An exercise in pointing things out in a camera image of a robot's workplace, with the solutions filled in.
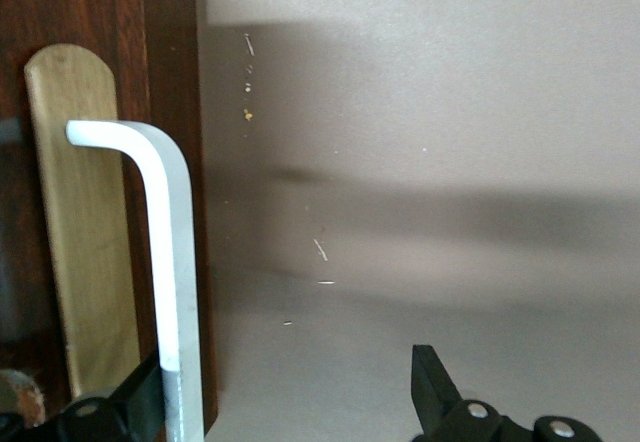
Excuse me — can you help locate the wooden drawer with white handle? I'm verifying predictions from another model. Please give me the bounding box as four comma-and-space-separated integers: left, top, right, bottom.
0, 0, 206, 442

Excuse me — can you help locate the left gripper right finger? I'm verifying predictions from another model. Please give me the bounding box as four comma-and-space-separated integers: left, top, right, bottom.
410, 344, 601, 442

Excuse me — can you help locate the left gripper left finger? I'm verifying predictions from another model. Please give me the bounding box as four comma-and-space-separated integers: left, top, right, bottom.
0, 349, 167, 442

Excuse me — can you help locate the dark brown wooden cabinet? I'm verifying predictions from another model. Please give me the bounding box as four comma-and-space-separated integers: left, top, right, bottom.
142, 0, 222, 436

